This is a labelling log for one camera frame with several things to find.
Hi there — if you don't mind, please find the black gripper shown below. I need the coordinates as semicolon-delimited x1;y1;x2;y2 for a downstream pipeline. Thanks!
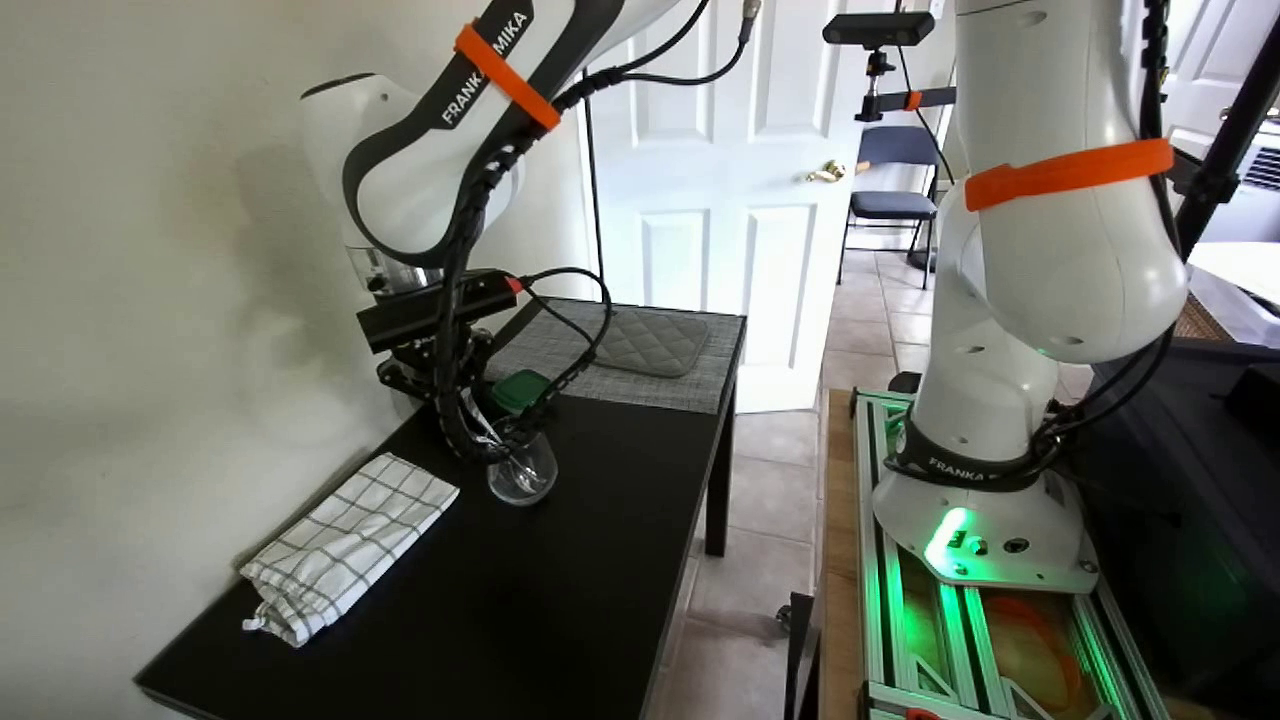
377;331;544;464

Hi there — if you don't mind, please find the clear glass cup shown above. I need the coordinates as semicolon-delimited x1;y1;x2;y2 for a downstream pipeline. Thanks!
486;420;563;511

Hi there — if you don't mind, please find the small green square lid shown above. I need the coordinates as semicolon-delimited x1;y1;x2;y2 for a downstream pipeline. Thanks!
486;367;556;417

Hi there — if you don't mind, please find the white checkered dish towel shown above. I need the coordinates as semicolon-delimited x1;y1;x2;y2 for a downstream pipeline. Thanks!
238;448;466;652

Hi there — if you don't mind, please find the grey quilted pot holder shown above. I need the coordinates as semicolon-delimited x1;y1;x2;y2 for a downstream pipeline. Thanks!
592;312;718;380

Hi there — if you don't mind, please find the black table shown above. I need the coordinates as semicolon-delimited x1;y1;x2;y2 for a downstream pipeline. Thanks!
132;292;751;720

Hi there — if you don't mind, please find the grey woven placemat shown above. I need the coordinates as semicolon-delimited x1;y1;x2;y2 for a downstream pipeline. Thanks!
486;292;748;417

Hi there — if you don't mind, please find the white panel door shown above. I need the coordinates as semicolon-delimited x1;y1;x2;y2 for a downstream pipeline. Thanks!
583;0;873;417

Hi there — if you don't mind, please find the wooden cart board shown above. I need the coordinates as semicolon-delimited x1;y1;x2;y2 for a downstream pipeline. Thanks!
813;382;873;720

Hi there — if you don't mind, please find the blue chair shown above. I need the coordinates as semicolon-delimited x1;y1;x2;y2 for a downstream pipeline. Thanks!
836;118;943;292

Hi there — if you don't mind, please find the black tripod pole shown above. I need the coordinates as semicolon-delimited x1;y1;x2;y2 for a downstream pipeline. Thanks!
1167;0;1280;265

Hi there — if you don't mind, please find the narrow orange strap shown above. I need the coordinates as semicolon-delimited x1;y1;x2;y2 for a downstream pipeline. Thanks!
451;20;567;137

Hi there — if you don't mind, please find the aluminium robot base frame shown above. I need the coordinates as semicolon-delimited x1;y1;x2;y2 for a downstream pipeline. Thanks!
853;386;1177;720

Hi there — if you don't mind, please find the black camera on stand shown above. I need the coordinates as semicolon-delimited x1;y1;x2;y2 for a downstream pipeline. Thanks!
822;9;961;129

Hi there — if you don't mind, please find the wide orange strap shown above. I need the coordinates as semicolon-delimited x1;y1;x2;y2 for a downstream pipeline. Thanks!
961;137;1181;216

